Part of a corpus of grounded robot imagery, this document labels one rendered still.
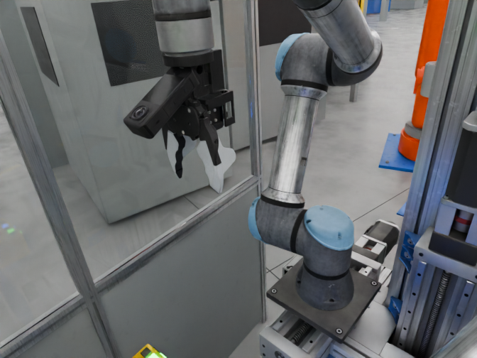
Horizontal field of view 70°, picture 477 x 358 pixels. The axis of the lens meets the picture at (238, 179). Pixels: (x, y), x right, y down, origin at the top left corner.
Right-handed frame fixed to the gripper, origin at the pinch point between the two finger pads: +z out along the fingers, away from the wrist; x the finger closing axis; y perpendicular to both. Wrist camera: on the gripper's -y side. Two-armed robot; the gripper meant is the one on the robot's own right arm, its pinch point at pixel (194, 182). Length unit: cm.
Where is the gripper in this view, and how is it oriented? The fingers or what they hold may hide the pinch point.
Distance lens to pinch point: 56.9
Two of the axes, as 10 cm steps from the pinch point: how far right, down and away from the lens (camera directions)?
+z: 0.6, 8.7, 4.9
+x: -7.7, -2.7, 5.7
